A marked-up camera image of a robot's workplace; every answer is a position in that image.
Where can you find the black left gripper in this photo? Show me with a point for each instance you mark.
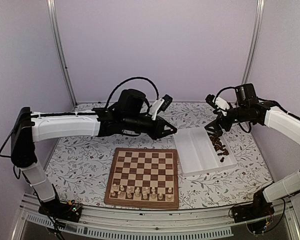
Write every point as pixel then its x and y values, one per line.
pixel 162 123

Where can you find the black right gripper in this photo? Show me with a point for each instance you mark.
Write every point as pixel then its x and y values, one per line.
pixel 218 131

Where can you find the white plastic divided tray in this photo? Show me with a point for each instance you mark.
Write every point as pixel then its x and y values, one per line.
pixel 197 155

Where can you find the wooden chess board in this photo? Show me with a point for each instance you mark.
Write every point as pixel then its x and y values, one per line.
pixel 142 168

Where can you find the light chess king piece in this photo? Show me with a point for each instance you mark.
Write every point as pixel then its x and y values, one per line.
pixel 137 196

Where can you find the light chess piece bishop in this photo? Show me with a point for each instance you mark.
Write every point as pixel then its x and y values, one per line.
pixel 153 195

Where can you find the light chess queen piece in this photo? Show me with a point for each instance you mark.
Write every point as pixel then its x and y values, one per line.
pixel 144 195

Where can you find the light chess piece rook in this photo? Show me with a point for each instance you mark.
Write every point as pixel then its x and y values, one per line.
pixel 128 194

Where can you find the light chess knight piece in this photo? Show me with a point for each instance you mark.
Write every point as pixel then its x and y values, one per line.
pixel 120 193

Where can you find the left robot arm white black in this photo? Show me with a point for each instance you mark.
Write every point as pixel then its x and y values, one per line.
pixel 31 127

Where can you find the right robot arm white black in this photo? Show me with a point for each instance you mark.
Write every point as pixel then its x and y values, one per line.
pixel 280 120

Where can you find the pile of dark chess pieces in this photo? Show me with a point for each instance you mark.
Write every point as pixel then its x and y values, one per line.
pixel 218 146

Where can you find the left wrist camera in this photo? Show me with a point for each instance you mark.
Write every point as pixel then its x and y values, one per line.
pixel 160 105

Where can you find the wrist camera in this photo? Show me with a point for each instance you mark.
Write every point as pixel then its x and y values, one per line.
pixel 218 103
pixel 160 105

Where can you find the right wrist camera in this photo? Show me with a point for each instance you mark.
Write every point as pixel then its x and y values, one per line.
pixel 218 103

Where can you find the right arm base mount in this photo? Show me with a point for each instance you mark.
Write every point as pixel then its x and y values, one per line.
pixel 260 215

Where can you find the right aluminium frame post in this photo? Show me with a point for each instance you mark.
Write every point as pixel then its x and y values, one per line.
pixel 257 25

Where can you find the aluminium frame post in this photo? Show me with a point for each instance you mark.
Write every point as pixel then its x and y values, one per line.
pixel 257 25
pixel 51 7

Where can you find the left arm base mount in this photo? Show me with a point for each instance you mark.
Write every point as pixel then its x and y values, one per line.
pixel 69 211

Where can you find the front aluminium rail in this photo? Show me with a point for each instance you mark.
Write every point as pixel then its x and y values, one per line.
pixel 198 218

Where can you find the left aluminium frame post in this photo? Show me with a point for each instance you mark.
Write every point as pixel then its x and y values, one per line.
pixel 51 7

